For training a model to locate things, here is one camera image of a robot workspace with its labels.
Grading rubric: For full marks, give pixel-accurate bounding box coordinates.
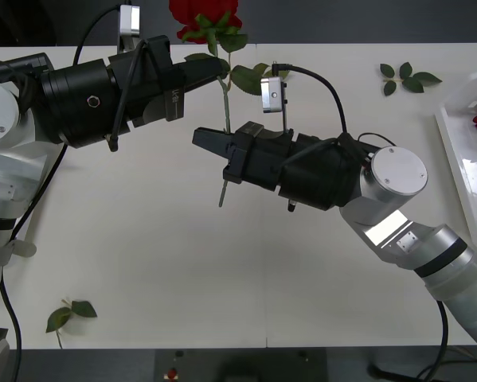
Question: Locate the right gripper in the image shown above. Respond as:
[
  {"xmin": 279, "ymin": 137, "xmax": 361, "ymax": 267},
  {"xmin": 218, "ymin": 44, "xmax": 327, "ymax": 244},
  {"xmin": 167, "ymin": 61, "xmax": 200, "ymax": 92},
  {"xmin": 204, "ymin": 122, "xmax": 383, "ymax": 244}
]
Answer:
[{"xmin": 192, "ymin": 122, "xmax": 299, "ymax": 192}]

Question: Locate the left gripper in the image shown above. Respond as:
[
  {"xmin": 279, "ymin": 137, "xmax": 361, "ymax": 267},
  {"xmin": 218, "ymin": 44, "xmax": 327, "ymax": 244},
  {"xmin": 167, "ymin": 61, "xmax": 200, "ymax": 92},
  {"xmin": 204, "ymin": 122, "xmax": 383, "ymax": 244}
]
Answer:
[{"xmin": 108, "ymin": 35, "xmax": 232, "ymax": 129}]

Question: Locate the red rose with green stem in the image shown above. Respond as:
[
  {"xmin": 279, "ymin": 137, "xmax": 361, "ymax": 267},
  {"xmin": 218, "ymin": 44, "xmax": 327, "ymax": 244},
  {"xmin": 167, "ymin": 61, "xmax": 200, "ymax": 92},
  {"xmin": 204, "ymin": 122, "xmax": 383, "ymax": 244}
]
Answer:
[{"xmin": 168, "ymin": 0, "xmax": 281, "ymax": 209}]

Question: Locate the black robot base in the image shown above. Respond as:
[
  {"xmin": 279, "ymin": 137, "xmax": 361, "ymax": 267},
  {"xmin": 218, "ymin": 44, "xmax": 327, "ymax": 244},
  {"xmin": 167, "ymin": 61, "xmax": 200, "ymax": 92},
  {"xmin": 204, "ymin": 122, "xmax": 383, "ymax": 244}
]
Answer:
[{"xmin": 153, "ymin": 347, "xmax": 329, "ymax": 382}]

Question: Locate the loose twig with five leaves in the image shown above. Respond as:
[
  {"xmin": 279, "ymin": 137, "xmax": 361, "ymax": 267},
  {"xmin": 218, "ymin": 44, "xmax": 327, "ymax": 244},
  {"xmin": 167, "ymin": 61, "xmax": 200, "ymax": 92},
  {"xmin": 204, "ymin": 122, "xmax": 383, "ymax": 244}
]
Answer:
[{"xmin": 379, "ymin": 61, "xmax": 444, "ymax": 97}]

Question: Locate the loose twig with two leaves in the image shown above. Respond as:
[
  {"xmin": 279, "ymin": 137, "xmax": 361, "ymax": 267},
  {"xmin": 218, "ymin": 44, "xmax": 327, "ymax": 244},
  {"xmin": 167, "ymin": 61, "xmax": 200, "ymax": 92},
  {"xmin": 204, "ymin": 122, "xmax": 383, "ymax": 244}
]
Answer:
[{"xmin": 45, "ymin": 298, "xmax": 99, "ymax": 349}]

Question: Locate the shallow white box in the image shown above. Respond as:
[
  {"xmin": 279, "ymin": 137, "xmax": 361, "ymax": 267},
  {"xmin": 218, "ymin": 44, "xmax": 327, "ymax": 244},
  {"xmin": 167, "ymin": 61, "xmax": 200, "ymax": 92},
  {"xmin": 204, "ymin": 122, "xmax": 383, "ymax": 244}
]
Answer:
[{"xmin": 432, "ymin": 71, "xmax": 477, "ymax": 252}]

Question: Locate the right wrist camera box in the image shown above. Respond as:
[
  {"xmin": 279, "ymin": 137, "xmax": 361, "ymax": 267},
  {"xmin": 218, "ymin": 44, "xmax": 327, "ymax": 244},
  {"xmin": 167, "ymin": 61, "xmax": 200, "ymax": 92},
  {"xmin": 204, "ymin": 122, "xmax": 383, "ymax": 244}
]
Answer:
[{"xmin": 260, "ymin": 76, "xmax": 291, "ymax": 134}]

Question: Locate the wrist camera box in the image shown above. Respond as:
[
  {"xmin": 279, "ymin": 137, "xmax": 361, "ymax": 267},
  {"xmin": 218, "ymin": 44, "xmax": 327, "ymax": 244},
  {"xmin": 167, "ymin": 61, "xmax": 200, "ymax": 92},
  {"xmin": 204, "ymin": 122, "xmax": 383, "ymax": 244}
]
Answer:
[
  {"xmin": 260, "ymin": 76, "xmax": 291, "ymax": 134},
  {"xmin": 118, "ymin": 3, "xmax": 143, "ymax": 53}
]

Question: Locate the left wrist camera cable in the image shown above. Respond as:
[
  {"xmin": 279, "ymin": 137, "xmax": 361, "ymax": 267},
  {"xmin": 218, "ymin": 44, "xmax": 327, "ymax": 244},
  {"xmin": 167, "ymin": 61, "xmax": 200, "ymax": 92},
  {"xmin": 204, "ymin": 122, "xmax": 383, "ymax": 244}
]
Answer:
[{"xmin": 72, "ymin": 2, "xmax": 150, "ymax": 153}]

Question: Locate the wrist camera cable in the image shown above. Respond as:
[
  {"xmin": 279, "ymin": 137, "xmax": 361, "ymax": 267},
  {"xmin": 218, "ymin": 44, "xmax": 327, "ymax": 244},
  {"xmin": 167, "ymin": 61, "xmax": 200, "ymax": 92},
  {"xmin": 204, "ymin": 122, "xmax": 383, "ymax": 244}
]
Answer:
[
  {"xmin": 72, "ymin": 2, "xmax": 150, "ymax": 153},
  {"xmin": 270, "ymin": 60, "xmax": 398, "ymax": 174}
]

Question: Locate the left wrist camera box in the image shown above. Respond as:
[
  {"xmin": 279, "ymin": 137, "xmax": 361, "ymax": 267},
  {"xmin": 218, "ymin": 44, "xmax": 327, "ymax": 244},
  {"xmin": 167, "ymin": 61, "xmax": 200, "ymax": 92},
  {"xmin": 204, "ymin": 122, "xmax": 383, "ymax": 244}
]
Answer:
[{"xmin": 118, "ymin": 3, "xmax": 143, "ymax": 53}]

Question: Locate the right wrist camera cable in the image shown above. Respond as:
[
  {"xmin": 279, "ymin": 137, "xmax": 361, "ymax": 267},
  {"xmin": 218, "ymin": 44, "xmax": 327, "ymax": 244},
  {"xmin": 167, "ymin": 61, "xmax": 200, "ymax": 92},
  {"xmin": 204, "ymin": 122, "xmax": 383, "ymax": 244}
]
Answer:
[{"xmin": 270, "ymin": 60, "xmax": 398, "ymax": 174}]

